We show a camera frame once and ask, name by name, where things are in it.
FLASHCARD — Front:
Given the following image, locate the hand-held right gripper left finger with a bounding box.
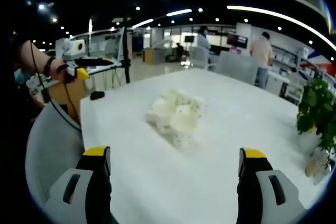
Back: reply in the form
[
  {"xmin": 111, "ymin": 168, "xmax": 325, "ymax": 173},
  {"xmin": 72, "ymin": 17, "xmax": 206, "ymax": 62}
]
[{"xmin": 48, "ymin": 145, "xmax": 117, "ymax": 224}]

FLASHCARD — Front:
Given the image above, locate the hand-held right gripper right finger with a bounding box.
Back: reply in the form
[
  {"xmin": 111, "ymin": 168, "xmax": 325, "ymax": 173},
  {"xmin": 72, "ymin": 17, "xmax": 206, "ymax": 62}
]
[{"xmin": 235, "ymin": 147, "xmax": 307, "ymax": 224}]

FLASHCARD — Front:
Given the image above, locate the white speckled paper cup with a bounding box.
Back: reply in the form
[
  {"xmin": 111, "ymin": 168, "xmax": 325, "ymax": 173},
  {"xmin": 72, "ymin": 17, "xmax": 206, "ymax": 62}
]
[
  {"xmin": 150, "ymin": 100, "xmax": 176, "ymax": 130},
  {"xmin": 178, "ymin": 95, "xmax": 206, "ymax": 119},
  {"xmin": 160, "ymin": 89, "xmax": 182, "ymax": 104},
  {"xmin": 169, "ymin": 112, "xmax": 200, "ymax": 150}
]

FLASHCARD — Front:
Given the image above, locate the person's left hand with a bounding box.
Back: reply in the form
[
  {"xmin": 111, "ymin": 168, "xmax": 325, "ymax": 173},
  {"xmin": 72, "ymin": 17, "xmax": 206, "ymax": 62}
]
[{"xmin": 50, "ymin": 60, "xmax": 77, "ymax": 83}]

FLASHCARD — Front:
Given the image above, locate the brown wooden cabinet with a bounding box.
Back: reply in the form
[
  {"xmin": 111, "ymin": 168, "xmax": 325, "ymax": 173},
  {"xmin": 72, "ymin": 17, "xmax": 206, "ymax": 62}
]
[{"xmin": 48, "ymin": 76, "xmax": 88, "ymax": 124}]

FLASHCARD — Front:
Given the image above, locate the small black object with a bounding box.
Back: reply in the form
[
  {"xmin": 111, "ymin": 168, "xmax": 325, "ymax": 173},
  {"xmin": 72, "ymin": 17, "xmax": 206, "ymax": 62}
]
[{"xmin": 89, "ymin": 91, "xmax": 106, "ymax": 101}]

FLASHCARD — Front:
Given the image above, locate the black tripod stand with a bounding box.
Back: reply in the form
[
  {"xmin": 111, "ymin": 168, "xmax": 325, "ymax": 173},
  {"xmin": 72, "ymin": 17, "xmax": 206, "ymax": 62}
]
[{"xmin": 121, "ymin": 18, "xmax": 132, "ymax": 84}]

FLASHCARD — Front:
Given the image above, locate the small wooden cabinet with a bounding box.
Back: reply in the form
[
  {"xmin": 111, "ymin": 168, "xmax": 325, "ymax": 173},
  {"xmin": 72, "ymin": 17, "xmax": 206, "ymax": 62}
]
[{"xmin": 142, "ymin": 48, "xmax": 155, "ymax": 64}]

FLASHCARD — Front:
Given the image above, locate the grey mesh chair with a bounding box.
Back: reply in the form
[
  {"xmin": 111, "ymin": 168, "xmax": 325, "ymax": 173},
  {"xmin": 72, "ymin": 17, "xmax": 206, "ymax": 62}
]
[
  {"xmin": 188, "ymin": 46, "xmax": 215, "ymax": 70},
  {"xmin": 213, "ymin": 50, "xmax": 260, "ymax": 86},
  {"xmin": 25, "ymin": 100, "xmax": 89, "ymax": 210}
]

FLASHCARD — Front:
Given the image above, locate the clear glass jar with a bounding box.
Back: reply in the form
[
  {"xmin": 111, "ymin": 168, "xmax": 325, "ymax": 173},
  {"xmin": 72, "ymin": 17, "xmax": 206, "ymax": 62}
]
[{"xmin": 305, "ymin": 150, "xmax": 332, "ymax": 184}]

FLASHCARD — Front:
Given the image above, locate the white table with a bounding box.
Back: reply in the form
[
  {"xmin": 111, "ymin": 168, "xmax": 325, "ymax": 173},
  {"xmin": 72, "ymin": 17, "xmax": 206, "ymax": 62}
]
[{"xmin": 79, "ymin": 68, "xmax": 328, "ymax": 224}]

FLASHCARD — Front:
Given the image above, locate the green potted plant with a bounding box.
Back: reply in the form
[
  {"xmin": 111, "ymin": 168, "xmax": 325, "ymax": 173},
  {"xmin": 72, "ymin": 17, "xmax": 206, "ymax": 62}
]
[{"xmin": 296, "ymin": 78, "xmax": 336, "ymax": 155}]

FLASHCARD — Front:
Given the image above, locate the dark monitor screen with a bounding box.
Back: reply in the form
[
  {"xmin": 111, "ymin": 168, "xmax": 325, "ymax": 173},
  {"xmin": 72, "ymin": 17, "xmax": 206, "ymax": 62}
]
[{"xmin": 226, "ymin": 34, "xmax": 249, "ymax": 49}]

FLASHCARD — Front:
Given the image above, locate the black cable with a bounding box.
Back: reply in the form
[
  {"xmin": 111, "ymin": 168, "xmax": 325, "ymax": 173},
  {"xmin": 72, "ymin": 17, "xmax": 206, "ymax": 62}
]
[{"xmin": 29, "ymin": 40, "xmax": 81, "ymax": 126}]

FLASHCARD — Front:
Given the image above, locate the black wrist strap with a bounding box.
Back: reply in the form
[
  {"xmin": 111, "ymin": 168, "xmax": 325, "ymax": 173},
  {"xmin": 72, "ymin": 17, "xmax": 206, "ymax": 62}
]
[{"xmin": 43, "ymin": 56, "xmax": 56, "ymax": 77}]

